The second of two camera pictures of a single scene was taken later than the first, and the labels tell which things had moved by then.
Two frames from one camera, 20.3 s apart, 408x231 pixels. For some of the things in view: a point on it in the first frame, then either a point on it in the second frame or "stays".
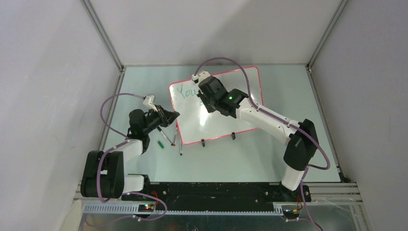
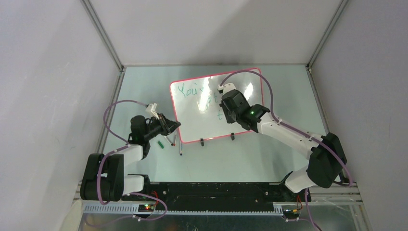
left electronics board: x=146 y=208 stays
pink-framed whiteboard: x=195 y=123 stays
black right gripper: x=210 y=109 -> x=229 y=119
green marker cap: x=160 y=144 stays
